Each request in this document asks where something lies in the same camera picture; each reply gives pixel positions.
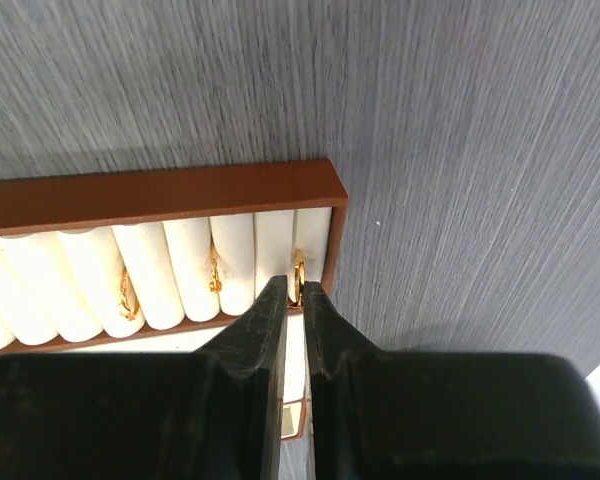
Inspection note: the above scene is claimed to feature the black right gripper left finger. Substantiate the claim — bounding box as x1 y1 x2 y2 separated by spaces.
0 276 287 479

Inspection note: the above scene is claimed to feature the gold ring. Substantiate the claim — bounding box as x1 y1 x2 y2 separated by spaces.
117 268 141 320
208 243 224 295
289 248 307 307

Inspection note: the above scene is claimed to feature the brown jewelry tray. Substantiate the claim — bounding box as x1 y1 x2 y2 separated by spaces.
0 159 349 440

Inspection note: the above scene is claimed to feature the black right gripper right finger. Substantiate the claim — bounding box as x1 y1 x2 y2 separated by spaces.
303 282 600 479

